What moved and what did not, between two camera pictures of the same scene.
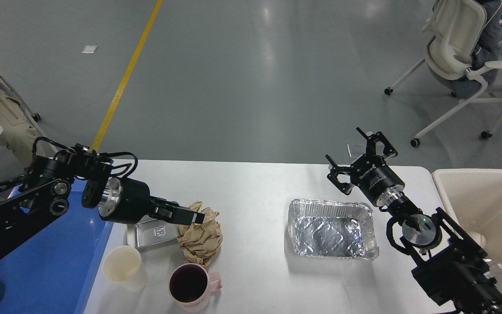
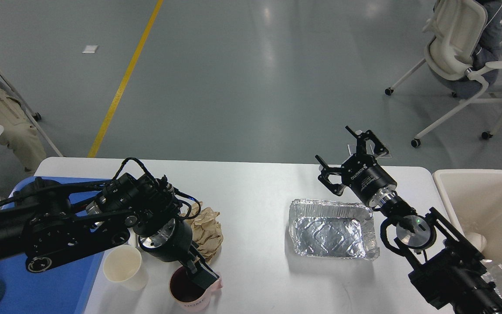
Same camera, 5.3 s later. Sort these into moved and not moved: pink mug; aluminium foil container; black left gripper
Moved: black left gripper
Not moved: pink mug; aluminium foil container
